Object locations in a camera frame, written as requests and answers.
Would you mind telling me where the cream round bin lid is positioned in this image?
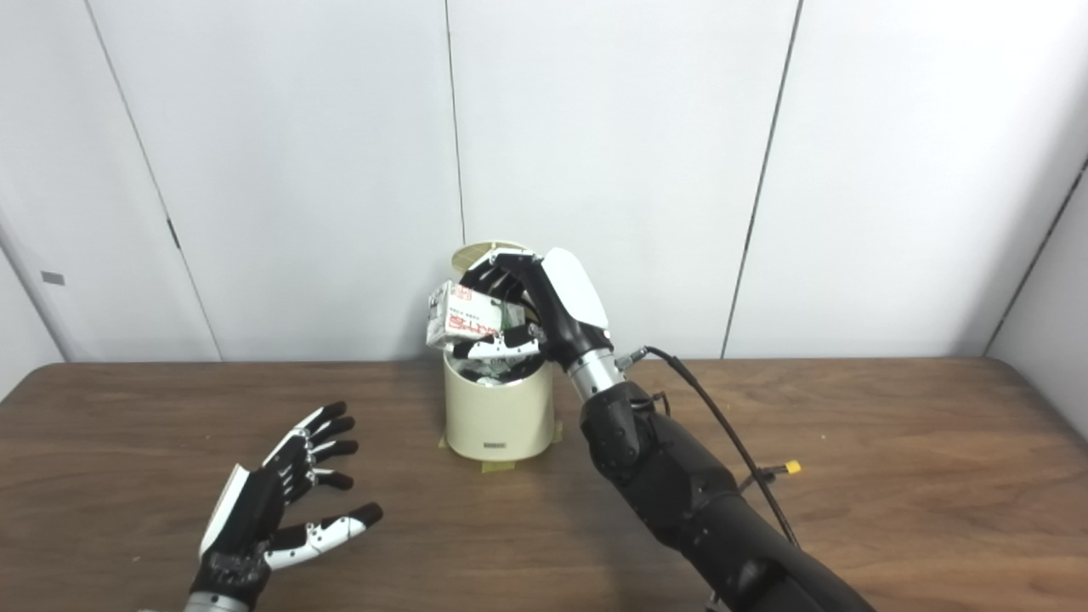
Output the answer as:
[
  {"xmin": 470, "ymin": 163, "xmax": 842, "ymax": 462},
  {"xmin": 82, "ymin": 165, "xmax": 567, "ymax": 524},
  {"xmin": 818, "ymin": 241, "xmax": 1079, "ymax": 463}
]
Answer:
[{"xmin": 450, "ymin": 241, "xmax": 528, "ymax": 277}]

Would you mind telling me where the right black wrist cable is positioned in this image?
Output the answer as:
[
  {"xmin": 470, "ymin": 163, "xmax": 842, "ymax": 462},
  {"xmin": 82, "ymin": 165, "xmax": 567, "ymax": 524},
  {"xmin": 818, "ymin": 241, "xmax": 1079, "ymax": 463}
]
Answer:
[{"xmin": 616, "ymin": 345, "xmax": 804, "ymax": 549}]

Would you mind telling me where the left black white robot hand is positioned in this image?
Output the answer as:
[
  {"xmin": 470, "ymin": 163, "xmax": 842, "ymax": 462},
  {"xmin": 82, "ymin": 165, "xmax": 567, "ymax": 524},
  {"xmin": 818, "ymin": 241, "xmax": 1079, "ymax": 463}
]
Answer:
[{"xmin": 189, "ymin": 401, "xmax": 383, "ymax": 609}]

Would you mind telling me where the white green milk carton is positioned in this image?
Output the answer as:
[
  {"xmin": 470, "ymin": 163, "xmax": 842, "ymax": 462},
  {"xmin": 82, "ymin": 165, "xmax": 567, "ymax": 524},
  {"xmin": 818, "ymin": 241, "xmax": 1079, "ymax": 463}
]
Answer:
[{"xmin": 426, "ymin": 280, "xmax": 528, "ymax": 349}]

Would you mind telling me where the cream-colored bin body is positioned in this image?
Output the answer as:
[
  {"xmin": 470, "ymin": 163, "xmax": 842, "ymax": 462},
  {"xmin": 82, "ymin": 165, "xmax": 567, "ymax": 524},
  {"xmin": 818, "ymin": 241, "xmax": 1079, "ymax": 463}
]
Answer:
[{"xmin": 443, "ymin": 340, "xmax": 556, "ymax": 462}]

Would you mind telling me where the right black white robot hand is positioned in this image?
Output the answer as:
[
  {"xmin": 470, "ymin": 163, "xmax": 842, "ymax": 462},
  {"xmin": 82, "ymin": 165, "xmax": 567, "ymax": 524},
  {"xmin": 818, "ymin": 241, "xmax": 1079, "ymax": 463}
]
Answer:
[{"xmin": 453, "ymin": 247, "xmax": 615, "ymax": 375}]

